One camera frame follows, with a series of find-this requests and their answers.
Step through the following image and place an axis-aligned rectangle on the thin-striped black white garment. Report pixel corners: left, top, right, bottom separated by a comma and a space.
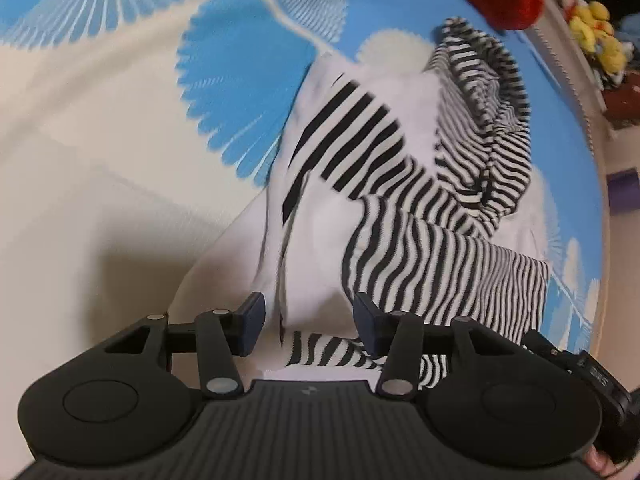
284, 16, 552, 394

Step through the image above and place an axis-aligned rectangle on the yellow plush toy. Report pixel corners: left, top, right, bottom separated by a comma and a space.
560, 0, 637, 91

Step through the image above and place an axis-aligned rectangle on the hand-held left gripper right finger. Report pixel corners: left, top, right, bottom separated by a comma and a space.
353, 292, 531, 401

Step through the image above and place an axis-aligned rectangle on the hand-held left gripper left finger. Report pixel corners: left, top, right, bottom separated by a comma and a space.
102, 292, 266, 401

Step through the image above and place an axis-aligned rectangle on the purple box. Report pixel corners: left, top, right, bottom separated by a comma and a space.
607, 172, 640, 217

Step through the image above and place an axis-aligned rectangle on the blue white printed blanket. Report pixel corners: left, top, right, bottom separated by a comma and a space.
0, 0, 609, 476

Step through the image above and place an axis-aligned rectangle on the person's right hand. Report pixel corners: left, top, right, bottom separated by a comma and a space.
584, 447, 624, 480

